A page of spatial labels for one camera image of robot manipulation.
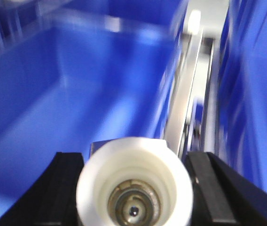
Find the blue shelf bin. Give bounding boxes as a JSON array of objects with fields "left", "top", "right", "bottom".
[{"left": 0, "top": 0, "right": 188, "bottom": 217}]

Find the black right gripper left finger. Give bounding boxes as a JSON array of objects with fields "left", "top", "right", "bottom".
[{"left": 0, "top": 152, "right": 84, "bottom": 226}]

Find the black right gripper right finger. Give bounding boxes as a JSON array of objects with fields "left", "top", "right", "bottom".
[{"left": 185, "top": 152, "right": 267, "bottom": 226}]

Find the steel shelf rail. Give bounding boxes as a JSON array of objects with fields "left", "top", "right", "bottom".
[{"left": 164, "top": 0, "right": 229, "bottom": 157}]

